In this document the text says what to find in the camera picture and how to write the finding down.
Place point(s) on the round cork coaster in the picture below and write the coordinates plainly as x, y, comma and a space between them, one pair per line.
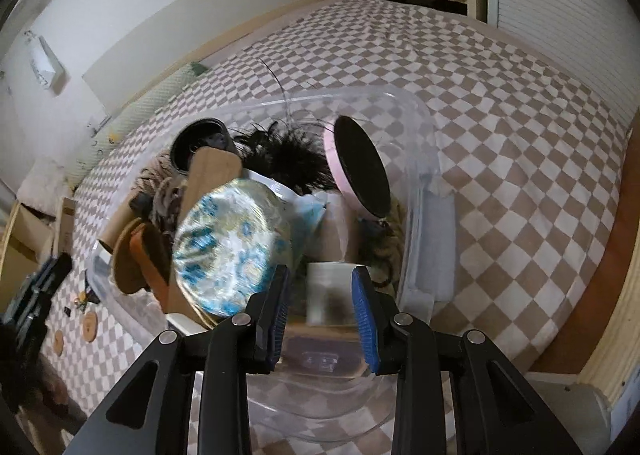
90, 326
58, 343

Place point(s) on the pink round mirror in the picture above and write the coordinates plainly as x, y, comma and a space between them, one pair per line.
357, 169

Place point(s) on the white hanging bag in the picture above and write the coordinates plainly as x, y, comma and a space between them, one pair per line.
47, 69

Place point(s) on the checkered bed sheet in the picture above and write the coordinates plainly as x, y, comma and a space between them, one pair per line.
533, 156

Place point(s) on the green long bolster pillow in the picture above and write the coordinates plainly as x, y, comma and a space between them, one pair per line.
91, 152

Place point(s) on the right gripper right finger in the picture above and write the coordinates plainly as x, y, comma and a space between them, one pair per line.
496, 410

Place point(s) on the white thermos bottle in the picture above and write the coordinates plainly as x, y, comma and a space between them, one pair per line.
207, 132

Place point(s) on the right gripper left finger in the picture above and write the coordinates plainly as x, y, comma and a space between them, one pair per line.
148, 410

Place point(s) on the blue floral silk pouch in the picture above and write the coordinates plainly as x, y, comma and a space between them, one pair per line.
228, 246

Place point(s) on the square cork coaster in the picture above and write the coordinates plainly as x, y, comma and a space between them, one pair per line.
210, 168

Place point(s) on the fluffy white pillow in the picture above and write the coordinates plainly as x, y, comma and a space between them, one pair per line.
44, 187

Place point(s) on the cardboard tube with twine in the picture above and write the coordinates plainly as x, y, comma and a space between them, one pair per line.
125, 213

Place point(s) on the blue face mask pack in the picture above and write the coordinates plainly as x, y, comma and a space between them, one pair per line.
304, 215

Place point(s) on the round cork coaster left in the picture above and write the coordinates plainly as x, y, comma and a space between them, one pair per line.
58, 343

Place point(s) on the round cork coaster centre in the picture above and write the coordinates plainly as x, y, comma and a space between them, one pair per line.
90, 326

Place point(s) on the white roller cabinet door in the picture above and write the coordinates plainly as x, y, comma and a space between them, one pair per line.
596, 41

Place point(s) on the wooden bedside shelf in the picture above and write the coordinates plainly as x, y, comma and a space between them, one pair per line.
27, 242

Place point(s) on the clear plastic storage bin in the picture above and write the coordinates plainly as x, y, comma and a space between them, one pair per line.
321, 390

